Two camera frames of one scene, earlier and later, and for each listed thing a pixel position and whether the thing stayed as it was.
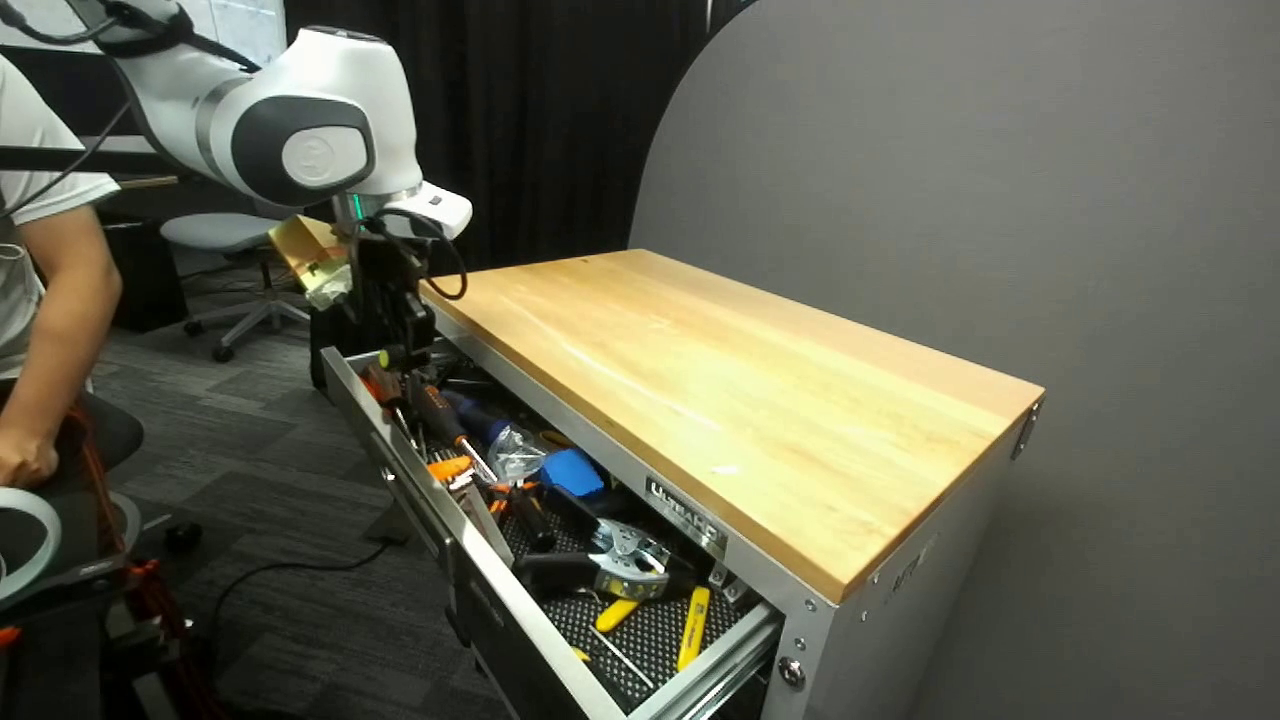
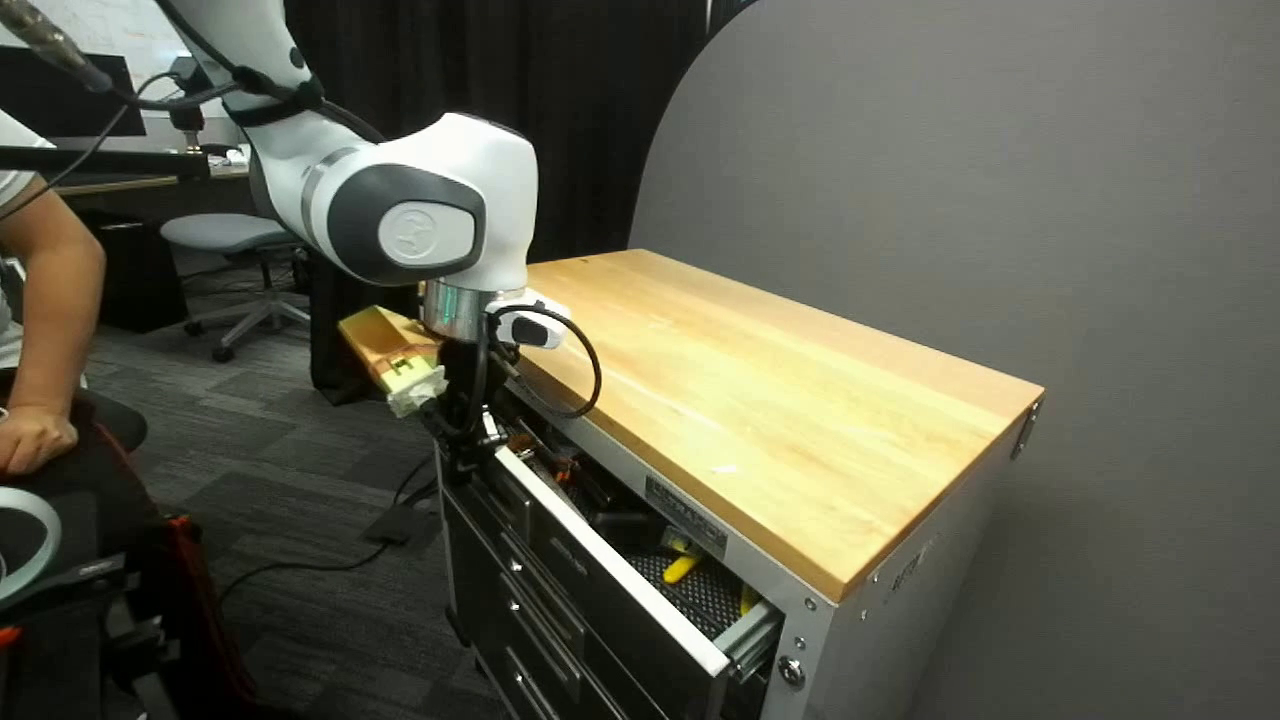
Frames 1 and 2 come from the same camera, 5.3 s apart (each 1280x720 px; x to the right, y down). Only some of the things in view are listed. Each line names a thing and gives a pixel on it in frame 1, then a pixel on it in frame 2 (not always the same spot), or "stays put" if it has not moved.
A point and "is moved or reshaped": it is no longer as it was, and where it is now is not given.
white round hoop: x=26 y=496 stays put
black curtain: x=533 y=115 stays put
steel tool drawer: x=649 y=618 is moved or reshaped
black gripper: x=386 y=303 → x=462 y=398
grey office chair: x=226 y=231 stays put
